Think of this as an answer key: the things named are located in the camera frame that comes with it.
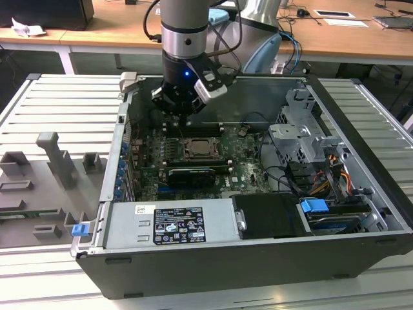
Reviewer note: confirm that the black box on desk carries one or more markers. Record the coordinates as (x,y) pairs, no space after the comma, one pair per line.
(45,13)

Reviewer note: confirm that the black RAM slot bank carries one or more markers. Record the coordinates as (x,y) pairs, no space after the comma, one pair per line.
(193,164)
(206,129)

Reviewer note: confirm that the white paper sheet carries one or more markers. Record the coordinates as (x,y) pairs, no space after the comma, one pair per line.
(346,23)

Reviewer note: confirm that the crumpled white paper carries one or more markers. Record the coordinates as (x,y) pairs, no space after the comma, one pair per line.
(26,29)

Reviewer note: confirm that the green motherboard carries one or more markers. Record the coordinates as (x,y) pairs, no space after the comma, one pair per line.
(248,174)

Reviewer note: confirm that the grey metal drive cage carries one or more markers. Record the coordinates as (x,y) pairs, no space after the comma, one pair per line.
(290,139)

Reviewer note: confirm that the grey laptop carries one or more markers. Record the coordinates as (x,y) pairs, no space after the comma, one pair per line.
(395,22)

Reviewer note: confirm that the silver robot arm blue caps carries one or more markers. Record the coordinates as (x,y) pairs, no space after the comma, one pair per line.
(182,19)

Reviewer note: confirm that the CPU socket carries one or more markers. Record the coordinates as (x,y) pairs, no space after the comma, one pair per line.
(186,156)

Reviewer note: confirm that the black plastic shroud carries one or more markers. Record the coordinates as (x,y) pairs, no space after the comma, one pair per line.
(267,216)

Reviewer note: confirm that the wooden desk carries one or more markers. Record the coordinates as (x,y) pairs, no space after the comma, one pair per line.
(96,29)

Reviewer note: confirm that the grey power supply unit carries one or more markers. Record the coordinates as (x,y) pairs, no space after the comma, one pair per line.
(126,226)

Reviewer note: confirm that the blue case latch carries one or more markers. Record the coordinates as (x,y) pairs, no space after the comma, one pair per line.
(79,230)

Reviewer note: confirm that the black computer mouse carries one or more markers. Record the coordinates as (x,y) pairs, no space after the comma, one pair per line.
(302,13)

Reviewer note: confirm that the green RAM stick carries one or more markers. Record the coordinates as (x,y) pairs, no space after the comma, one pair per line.
(26,213)

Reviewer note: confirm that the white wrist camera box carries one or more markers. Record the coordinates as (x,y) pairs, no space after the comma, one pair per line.
(211,92)

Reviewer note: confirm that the hard disk in blue carrier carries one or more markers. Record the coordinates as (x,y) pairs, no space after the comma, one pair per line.
(314,205)

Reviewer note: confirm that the black open PC case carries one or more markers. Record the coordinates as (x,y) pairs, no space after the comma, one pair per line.
(226,271)

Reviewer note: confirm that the grey case corner latch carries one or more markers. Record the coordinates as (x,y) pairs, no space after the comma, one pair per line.
(128,82)

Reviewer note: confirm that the grey parts rack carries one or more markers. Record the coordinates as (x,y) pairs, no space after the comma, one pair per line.
(35,181)

